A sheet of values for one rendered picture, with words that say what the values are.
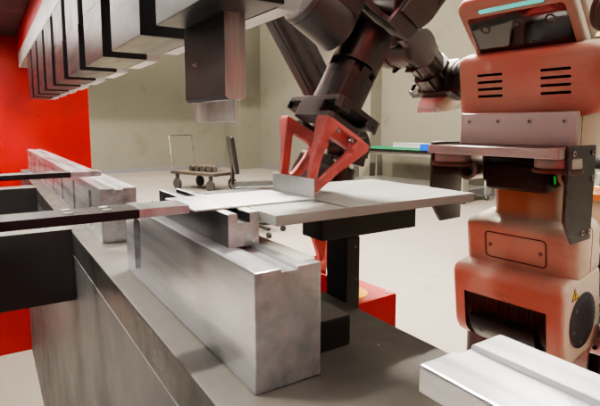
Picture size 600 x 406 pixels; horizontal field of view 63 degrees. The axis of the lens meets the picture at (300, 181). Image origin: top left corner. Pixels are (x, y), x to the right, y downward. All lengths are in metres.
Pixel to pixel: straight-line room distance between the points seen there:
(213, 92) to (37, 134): 2.18
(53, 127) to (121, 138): 9.33
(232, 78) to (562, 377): 0.33
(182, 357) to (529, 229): 0.72
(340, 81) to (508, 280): 0.59
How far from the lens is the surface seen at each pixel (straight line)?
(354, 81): 0.55
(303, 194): 0.52
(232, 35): 0.45
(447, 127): 8.45
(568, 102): 0.97
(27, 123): 2.60
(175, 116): 12.39
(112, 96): 11.89
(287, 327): 0.39
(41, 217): 0.44
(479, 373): 0.24
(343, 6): 0.55
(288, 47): 0.87
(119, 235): 0.91
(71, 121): 2.62
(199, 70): 0.49
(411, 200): 0.52
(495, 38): 1.02
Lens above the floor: 1.08
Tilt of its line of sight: 6 degrees down
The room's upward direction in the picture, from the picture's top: straight up
